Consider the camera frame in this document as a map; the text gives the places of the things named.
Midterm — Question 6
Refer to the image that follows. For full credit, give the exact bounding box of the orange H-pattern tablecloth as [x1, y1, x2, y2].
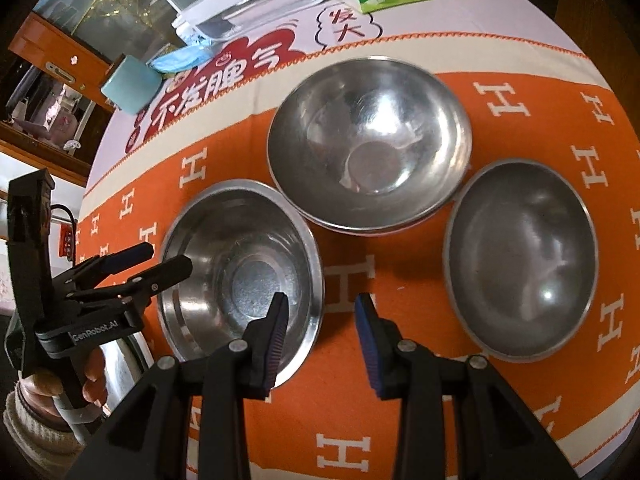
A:
[77, 0, 639, 479]

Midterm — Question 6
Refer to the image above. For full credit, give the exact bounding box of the person's left hand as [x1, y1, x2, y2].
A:
[14, 346, 109, 428]

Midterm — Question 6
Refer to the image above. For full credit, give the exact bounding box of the large steel bowl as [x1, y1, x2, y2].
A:
[267, 58, 473, 235]

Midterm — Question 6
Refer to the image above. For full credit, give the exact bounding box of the dark steel bowl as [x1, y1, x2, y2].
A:
[442, 158, 599, 362]

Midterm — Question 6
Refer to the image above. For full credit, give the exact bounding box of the light blue ceramic canister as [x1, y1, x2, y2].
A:
[100, 54, 163, 115]

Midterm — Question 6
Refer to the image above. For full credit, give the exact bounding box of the pink-rimmed steel bowl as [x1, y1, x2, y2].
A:
[157, 179, 324, 386]

